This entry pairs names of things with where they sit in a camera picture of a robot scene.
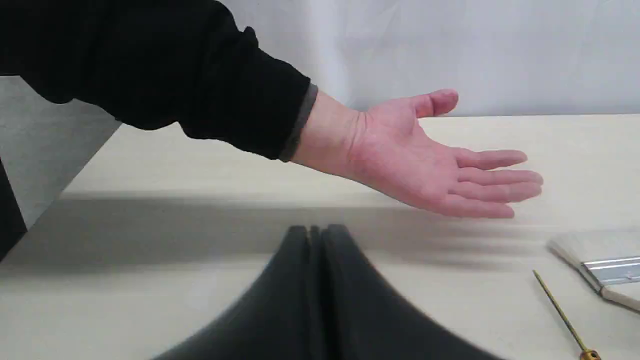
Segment black sleeved forearm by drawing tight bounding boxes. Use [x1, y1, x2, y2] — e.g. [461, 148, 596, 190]
[0, 0, 361, 178]

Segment black gold handled screwdriver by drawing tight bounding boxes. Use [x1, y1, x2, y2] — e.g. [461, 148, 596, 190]
[532, 269, 602, 360]

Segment open human hand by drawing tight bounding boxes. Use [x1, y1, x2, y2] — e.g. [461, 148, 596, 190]
[345, 89, 544, 219]

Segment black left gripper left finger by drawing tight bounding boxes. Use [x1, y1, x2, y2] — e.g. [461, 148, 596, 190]
[150, 225, 313, 360]

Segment wide wooden paint brush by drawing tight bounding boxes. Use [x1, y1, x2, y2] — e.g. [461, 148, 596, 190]
[546, 228, 640, 313]

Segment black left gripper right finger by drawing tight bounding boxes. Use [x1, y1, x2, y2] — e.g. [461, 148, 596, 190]
[320, 224, 506, 360]

